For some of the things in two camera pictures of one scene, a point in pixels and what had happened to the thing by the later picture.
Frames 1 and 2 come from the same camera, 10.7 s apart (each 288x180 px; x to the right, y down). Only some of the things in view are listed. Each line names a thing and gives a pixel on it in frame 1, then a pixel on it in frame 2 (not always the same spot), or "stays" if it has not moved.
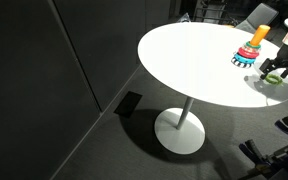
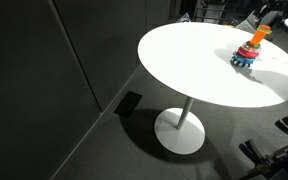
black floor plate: [128, 104] stays
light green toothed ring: [273, 79] to [267, 31]
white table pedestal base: [180, 130] stays
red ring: [248, 53] stays
